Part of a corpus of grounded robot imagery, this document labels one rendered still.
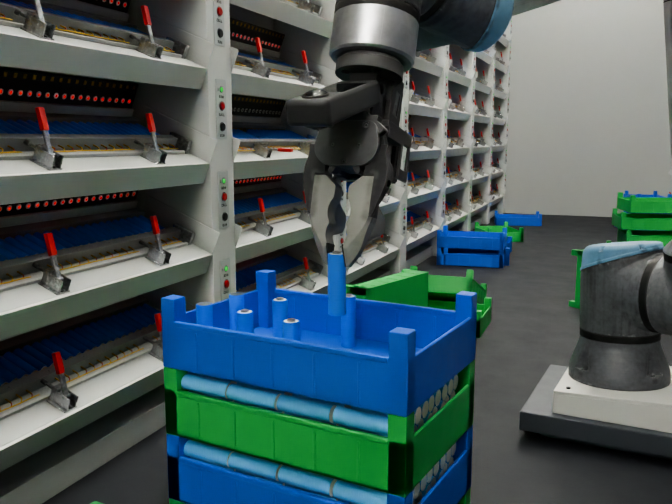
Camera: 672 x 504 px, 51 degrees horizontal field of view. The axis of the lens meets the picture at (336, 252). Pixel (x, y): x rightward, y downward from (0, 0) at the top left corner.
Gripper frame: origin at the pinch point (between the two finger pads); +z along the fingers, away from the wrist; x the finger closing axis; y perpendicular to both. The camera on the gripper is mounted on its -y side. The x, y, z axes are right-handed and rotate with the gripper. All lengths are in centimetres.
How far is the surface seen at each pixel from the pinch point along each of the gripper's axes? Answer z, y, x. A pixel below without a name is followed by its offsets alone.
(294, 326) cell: 8.0, 1.0, 4.3
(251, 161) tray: -24, 68, 63
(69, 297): 10, 15, 55
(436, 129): -83, 249, 92
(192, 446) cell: 23.5, 3.7, 17.4
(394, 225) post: -27, 192, 81
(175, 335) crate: 10.9, -0.7, 18.5
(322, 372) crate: 12.0, -0.4, -0.5
